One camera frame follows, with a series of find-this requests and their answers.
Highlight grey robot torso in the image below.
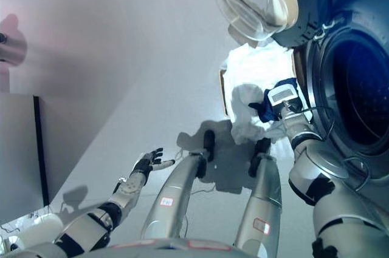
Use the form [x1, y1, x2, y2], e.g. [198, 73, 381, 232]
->
[81, 238, 244, 258]

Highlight grey front-load washing machine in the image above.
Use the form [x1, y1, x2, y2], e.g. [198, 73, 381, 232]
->
[291, 0, 389, 192]

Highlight round washing machine door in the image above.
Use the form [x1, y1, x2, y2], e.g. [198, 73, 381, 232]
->
[208, 0, 334, 48]

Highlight dark blue garment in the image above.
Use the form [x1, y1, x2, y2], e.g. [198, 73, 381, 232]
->
[248, 77, 305, 123]

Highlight black cable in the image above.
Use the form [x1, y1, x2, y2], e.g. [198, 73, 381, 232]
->
[288, 101, 372, 192]

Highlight silver right robot leg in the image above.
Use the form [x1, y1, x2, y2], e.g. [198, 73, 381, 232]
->
[233, 138, 283, 250]

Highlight white cloth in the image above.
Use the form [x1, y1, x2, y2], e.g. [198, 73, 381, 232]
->
[219, 41, 314, 145]

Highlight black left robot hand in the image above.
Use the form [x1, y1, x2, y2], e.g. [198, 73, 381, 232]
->
[133, 148, 176, 182]

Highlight brown woven laundry basket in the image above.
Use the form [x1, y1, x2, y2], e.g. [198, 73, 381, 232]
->
[218, 50, 305, 118]

